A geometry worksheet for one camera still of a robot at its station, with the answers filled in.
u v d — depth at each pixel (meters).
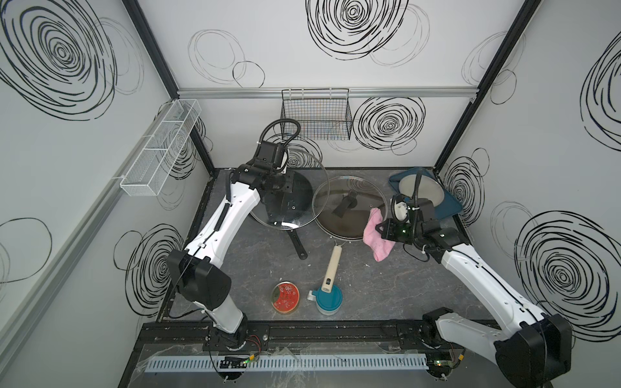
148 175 0.87
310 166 1.24
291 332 0.76
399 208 0.72
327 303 0.73
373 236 0.78
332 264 0.78
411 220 0.62
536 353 0.37
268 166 0.59
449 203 1.07
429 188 1.16
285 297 0.77
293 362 0.77
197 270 0.42
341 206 0.87
